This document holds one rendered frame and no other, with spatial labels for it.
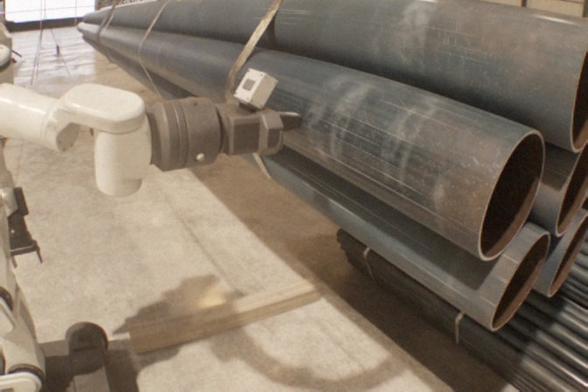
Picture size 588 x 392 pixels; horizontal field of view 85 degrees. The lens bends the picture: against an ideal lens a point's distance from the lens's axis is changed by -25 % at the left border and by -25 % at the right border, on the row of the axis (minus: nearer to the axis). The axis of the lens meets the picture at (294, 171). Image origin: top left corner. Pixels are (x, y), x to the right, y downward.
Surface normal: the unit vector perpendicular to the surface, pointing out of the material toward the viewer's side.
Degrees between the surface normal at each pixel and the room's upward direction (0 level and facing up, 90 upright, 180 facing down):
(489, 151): 48
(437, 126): 41
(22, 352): 90
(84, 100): 18
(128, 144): 108
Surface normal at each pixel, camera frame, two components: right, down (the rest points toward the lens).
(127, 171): 0.50, 0.62
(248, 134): 0.55, 0.35
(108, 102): 0.25, -0.77
